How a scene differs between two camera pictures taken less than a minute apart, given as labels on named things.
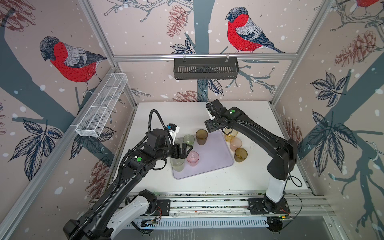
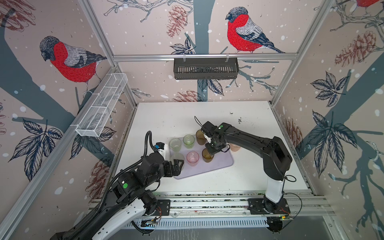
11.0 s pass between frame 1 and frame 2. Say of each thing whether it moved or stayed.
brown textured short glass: moved
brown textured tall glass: stayed
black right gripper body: moved
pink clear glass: stayed
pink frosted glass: stayed
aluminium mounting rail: stayed
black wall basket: stayed
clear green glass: stayed
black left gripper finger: moved
